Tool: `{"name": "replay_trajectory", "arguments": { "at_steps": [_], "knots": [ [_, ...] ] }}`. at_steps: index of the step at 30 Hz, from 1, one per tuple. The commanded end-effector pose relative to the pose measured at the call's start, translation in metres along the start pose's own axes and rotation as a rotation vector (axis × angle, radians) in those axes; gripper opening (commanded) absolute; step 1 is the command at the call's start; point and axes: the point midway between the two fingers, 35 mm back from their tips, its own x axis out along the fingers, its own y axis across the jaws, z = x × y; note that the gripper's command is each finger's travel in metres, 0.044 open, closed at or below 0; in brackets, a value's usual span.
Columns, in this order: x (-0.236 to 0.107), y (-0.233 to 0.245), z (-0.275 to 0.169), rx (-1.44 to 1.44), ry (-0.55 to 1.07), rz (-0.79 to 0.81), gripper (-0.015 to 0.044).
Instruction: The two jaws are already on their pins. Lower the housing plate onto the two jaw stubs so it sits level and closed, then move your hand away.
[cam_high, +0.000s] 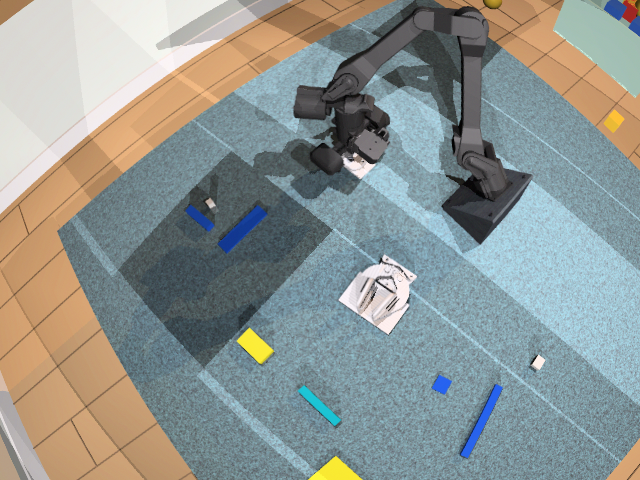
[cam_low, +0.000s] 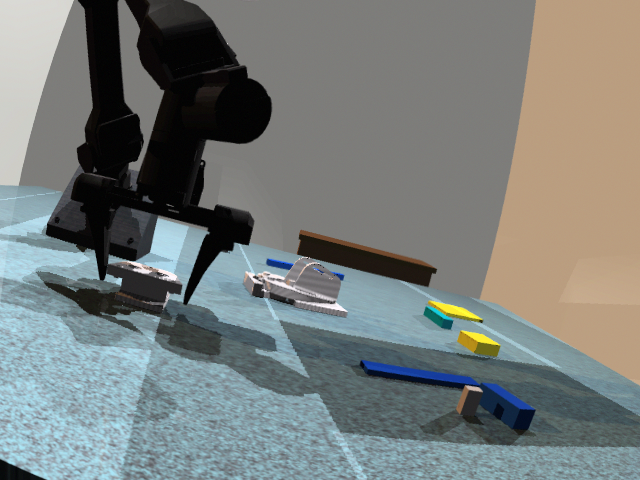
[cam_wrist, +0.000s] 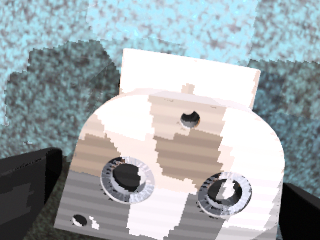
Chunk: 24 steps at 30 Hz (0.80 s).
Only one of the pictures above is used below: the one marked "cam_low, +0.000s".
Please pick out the cyan flat bar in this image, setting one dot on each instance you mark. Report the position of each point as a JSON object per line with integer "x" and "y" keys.
{"x": 438, "y": 318}

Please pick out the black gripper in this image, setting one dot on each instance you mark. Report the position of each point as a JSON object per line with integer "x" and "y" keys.
{"x": 168, "y": 172}

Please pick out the yellow rectangular block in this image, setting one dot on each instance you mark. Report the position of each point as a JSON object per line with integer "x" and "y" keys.
{"x": 478, "y": 343}

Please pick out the white metal plate with holes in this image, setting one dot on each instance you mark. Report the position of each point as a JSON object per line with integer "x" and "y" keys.
{"x": 143, "y": 274}

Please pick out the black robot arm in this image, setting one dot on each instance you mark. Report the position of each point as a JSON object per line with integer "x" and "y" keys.
{"x": 208, "y": 95}

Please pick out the yellow flat plate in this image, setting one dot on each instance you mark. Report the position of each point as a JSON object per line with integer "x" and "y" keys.
{"x": 454, "y": 311}

